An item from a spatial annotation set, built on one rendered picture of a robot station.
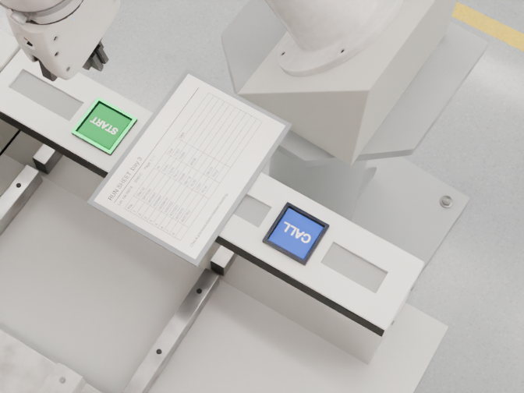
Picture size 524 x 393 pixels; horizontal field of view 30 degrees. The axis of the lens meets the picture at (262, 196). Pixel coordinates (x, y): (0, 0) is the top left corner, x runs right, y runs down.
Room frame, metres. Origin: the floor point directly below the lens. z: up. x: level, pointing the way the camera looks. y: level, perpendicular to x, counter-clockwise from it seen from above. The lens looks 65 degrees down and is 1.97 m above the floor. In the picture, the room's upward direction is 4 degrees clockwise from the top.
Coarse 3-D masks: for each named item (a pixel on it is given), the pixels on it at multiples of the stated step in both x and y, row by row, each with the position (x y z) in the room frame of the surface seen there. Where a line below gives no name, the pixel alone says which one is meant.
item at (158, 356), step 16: (208, 272) 0.42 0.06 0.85; (192, 288) 0.39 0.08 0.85; (208, 288) 0.40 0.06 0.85; (192, 304) 0.37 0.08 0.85; (176, 320) 0.35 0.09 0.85; (192, 320) 0.36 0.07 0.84; (160, 336) 0.33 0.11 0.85; (176, 336) 0.33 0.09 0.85; (160, 352) 0.31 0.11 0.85; (144, 368) 0.29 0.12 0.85; (160, 368) 0.30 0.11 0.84; (128, 384) 0.27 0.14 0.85; (144, 384) 0.27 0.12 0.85
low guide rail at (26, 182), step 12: (24, 168) 0.54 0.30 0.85; (24, 180) 0.52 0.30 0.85; (36, 180) 0.53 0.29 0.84; (12, 192) 0.51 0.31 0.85; (24, 192) 0.51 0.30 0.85; (0, 204) 0.49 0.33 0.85; (12, 204) 0.49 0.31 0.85; (24, 204) 0.50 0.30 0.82; (0, 216) 0.47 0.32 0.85; (12, 216) 0.48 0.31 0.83; (0, 228) 0.46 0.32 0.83
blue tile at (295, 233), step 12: (288, 216) 0.45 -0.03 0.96; (300, 216) 0.45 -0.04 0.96; (276, 228) 0.43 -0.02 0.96; (288, 228) 0.43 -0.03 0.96; (300, 228) 0.43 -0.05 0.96; (312, 228) 0.43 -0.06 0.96; (276, 240) 0.42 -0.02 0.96; (288, 240) 0.42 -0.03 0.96; (300, 240) 0.42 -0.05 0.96; (312, 240) 0.42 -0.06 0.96; (300, 252) 0.40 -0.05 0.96
